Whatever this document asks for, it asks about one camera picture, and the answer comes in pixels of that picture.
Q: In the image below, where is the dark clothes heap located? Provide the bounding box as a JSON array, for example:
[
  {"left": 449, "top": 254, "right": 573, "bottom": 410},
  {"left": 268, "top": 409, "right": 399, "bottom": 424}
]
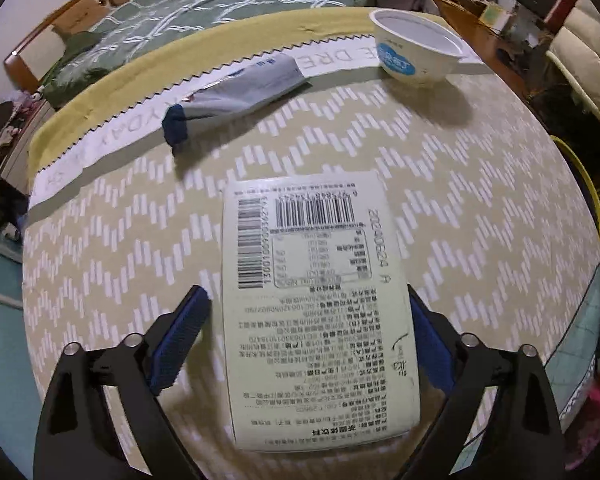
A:
[{"left": 0, "top": 100, "right": 32, "bottom": 232}]

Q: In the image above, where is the pink garment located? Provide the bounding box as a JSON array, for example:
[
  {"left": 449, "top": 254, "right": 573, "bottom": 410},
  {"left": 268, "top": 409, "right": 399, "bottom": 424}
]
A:
[{"left": 564, "top": 360, "right": 600, "bottom": 472}]

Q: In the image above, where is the cream chair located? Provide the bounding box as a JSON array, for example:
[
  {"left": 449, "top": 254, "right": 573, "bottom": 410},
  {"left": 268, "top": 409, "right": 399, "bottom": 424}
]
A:
[{"left": 546, "top": 0, "right": 600, "bottom": 127}]

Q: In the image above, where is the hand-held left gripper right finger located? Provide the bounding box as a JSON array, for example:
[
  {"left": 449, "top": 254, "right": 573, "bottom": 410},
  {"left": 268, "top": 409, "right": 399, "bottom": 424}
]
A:
[{"left": 397, "top": 284, "right": 566, "bottom": 480}]

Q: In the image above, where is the white nightstand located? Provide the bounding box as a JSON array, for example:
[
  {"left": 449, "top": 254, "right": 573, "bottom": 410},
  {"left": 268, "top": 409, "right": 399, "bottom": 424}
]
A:
[{"left": 0, "top": 100, "right": 57, "bottom": 197}]

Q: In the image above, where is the dark green blanket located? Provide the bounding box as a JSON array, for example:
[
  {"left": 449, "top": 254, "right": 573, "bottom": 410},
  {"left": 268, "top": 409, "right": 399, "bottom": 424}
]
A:
[{"left": 42, "top": 32, "right": 112, "bottom": 109}]

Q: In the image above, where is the small cardboard box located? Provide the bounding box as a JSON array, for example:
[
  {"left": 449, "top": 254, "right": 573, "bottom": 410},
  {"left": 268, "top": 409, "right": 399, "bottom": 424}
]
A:
[{"left": 472, "top": 2, "right": 512, "bottom": 29}]

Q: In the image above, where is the wooden cabinet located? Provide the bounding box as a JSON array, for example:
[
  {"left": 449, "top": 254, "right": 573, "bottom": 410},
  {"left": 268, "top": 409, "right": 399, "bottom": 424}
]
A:
[{"left": 429, "top": 0, "right": 547, "bottom": 127}]

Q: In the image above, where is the yellow trash bin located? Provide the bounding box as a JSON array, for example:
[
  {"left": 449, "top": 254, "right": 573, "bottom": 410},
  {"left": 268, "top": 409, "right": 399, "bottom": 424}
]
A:
[{"left": 552, "top": 135, "right": 600, "bottom": 262}]

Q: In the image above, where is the bed with green quilt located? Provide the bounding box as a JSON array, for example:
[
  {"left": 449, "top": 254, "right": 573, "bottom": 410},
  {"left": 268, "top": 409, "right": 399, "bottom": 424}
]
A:
[{"left": 42, "top": 0, "right": 374, "bottom": 111}]

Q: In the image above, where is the pale green drink carton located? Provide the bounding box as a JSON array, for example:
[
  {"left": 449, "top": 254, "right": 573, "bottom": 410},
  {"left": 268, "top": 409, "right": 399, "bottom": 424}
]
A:
[{"left": 221, "top": 171, "right": 422, "bottom": 454}]

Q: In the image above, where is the white bowl blue label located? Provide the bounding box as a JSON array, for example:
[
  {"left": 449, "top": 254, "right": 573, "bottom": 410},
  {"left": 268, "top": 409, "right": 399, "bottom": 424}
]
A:
[{"left": 368, "top": 8, "right": 469, "bottom": 87}]

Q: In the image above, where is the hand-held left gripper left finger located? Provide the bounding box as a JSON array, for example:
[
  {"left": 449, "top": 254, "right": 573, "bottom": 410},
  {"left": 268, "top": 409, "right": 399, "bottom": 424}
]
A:
[{"left": 32, "top": 284, "right": 213, "bottom": 480}]

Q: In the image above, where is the wooden bed headboard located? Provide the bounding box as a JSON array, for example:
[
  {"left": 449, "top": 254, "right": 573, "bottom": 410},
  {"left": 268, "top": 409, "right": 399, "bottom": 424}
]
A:
[{"left": 4, "top": 0, "right": 176, "bottom": 94}]

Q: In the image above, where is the grey blue packet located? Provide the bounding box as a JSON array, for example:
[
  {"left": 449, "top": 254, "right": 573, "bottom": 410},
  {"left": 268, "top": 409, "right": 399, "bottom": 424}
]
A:
[{"left": 161, "top": 55, "right": 307, "bottom": 148}]

